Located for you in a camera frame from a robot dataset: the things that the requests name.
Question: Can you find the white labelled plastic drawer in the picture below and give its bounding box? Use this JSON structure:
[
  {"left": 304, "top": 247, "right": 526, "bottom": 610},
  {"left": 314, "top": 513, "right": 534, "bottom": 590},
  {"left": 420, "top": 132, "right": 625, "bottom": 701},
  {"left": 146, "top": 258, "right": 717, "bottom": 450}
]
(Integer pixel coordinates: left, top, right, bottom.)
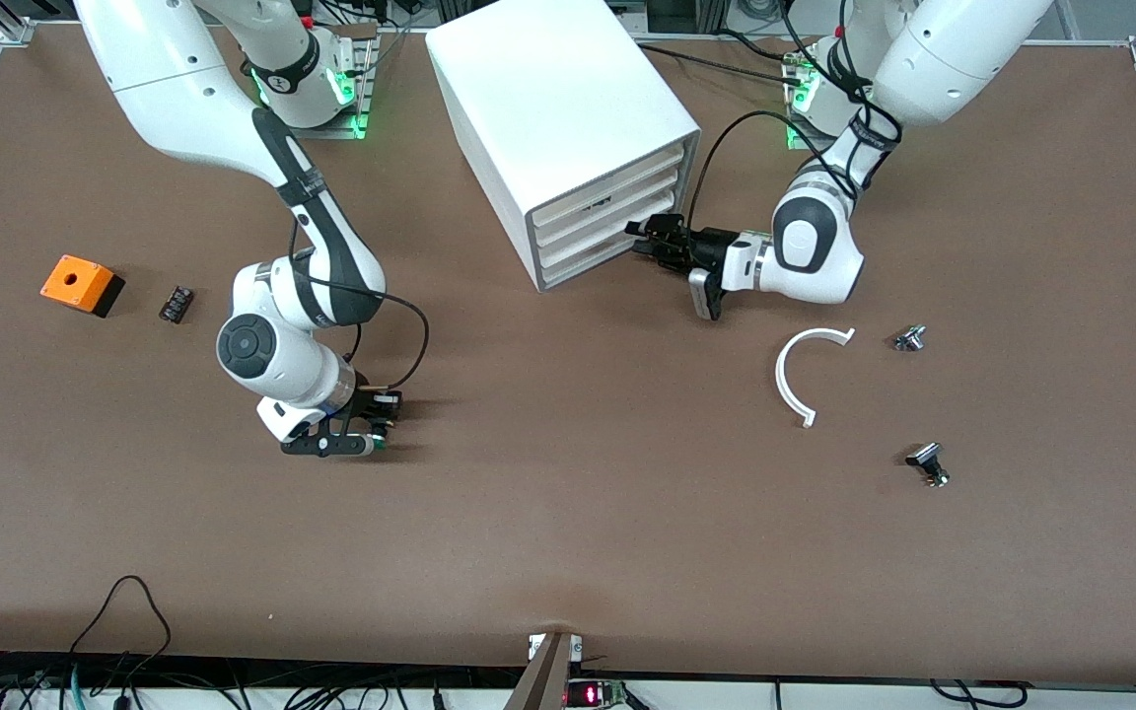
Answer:
[{"left": 534, "top": 164, "right": 686, "bottom": 255}]

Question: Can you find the white drawer cabinet housing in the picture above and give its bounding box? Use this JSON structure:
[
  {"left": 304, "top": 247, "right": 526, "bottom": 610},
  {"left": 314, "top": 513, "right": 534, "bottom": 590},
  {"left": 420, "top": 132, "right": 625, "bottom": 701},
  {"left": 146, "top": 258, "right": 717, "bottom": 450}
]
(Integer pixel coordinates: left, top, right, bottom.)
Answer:
[{"left": 425, "top": 0, "right": 703, "bottom": 294}]

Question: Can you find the white curved plastic arc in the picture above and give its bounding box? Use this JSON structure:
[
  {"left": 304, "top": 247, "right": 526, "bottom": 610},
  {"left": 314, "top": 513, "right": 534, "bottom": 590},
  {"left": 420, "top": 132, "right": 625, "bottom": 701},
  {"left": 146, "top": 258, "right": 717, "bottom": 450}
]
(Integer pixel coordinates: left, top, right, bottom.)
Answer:
[{"left": 775, "top": 326, "right": 857, "bottom": 429}]

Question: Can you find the device with red display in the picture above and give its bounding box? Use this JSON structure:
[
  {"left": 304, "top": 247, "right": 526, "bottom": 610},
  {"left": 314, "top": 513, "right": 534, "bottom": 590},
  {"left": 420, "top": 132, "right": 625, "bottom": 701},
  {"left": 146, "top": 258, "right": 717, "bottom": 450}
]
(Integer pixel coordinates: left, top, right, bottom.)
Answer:
[{"left": 564, "top": 678, "right": 630, "bottom": 710}]

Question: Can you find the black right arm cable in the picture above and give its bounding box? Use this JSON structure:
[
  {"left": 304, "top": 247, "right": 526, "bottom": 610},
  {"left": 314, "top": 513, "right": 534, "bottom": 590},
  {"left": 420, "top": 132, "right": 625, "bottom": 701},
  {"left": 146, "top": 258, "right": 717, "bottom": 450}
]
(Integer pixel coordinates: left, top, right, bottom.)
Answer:
[{"left": 292, "top": 219, "right": 430, "bottom": 393}]

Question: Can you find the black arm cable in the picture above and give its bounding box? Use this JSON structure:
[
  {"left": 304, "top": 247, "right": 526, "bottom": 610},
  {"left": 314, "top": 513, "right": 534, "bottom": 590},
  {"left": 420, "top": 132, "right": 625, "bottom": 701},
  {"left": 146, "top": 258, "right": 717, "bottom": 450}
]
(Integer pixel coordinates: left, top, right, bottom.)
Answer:
[
  {"left": 292, "top": 219, "right": 430, "bottom": 393},
  {"left": 684, "top": 108, "right": 875, "bottom": 238}
]

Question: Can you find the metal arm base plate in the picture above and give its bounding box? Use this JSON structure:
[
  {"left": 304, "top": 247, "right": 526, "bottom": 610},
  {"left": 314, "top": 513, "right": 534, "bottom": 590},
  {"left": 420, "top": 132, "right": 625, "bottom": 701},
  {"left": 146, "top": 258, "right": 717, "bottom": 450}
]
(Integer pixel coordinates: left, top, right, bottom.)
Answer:
[
  {"left": 264, "top": 25, "right": 378, "bottom": 140},
  {"left": 785, "top": 116, "right": 835, "bottom": 153}
]

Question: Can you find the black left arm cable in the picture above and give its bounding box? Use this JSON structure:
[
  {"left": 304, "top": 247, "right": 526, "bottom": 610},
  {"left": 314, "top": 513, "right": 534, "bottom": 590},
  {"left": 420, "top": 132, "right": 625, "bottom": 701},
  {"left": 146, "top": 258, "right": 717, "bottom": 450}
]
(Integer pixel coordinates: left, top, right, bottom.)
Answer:
[{"left": 684, "top": 108, "right": 875, "bottom": 238}]

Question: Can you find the black cable behind cabinet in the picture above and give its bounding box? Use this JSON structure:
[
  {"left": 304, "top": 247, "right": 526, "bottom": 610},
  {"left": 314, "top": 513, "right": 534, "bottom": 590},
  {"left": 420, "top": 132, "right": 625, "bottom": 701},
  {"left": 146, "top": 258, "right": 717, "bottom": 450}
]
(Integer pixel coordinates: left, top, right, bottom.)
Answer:
[{"left": 637, "top": 30, "right": 811, "bottom": 90}]

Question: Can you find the black looped cable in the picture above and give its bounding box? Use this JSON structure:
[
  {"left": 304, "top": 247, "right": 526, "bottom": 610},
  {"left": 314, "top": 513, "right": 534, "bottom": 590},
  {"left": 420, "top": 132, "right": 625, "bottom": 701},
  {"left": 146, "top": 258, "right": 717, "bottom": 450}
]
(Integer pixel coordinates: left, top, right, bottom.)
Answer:
[{"left": 68, "top": 575, "right": 175, "bottom": 691}]

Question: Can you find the black headed switch part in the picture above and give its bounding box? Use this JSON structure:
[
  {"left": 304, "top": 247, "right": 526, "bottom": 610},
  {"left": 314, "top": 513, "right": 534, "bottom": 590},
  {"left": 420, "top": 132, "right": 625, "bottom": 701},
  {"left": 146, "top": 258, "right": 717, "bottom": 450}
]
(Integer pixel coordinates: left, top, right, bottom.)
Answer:
[{"left": 905, "top": 443, "right": 951, "bottom": 489}]

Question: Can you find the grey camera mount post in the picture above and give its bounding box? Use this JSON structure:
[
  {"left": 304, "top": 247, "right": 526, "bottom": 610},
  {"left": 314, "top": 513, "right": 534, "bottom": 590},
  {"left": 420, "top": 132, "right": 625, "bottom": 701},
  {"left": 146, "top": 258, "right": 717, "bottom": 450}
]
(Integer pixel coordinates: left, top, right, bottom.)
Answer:
[{"left": 503, "top": 631, "right": 584, "bottom": 710}]

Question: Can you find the orange button enclosure box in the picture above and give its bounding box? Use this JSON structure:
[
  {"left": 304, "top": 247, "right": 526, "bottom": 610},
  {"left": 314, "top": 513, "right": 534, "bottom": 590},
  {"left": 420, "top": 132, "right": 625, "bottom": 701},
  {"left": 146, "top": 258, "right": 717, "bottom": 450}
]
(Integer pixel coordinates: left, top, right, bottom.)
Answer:
[{"left": 39, "top": 254, "right": 126, "bottom": 319}]

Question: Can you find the black cable under table edge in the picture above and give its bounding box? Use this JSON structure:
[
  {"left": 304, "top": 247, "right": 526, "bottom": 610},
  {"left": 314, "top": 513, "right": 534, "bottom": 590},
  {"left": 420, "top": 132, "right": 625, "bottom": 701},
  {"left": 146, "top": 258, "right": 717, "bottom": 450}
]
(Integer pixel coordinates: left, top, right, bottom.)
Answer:
[{"left": 928, "top": 678, "right": 1029, "bottom": 710}]

